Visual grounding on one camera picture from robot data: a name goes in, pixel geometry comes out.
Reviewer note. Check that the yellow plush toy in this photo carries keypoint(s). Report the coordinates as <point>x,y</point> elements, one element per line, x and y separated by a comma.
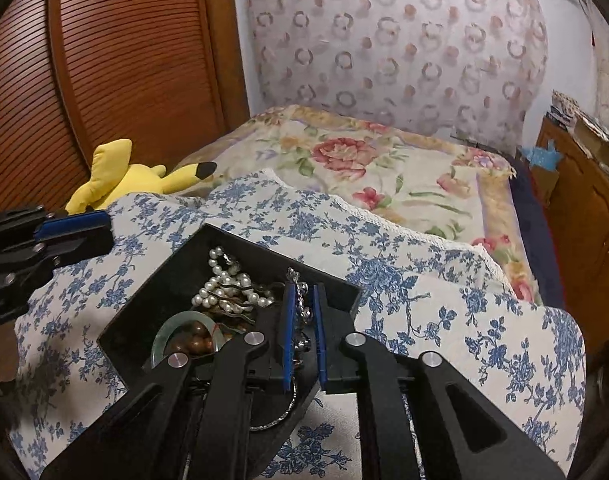
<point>113,175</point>

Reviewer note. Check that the patterned headboard cover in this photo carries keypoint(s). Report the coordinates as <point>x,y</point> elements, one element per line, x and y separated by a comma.
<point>470,67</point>

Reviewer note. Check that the silver twisted cuff bangle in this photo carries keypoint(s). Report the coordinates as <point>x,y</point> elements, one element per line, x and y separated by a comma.
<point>269,410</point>

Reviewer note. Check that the wooden dresser cabinet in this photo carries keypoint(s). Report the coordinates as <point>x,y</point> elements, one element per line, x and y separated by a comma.
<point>575,197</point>

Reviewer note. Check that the clutter on dresser top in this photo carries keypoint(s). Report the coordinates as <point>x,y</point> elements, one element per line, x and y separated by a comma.
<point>586,130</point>

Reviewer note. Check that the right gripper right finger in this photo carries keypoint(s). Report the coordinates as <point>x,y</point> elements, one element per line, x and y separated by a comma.
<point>419,417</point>

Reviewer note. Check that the floral cream bed blanket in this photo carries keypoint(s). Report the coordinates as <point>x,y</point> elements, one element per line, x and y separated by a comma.
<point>425,184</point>

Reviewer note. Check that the blue bag on floor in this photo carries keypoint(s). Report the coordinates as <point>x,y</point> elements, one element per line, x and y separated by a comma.
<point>545,158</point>

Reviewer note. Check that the black jewelry box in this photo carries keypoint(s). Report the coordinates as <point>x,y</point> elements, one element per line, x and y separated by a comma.
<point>128,341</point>

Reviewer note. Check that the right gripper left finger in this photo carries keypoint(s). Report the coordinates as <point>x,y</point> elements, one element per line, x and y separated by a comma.
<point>187,418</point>

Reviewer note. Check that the blue floral white pillow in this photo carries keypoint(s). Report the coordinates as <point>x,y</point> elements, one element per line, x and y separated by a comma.
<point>418,293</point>

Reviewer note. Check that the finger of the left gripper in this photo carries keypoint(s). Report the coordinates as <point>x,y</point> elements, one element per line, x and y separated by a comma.
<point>73,225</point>
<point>52,250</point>

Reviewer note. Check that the pale green jade bangle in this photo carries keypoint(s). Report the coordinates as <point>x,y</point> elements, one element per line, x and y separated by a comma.
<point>191,332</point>

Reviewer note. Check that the wooden louvered wardrobe door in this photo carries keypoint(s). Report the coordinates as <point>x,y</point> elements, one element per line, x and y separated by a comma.
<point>74,74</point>

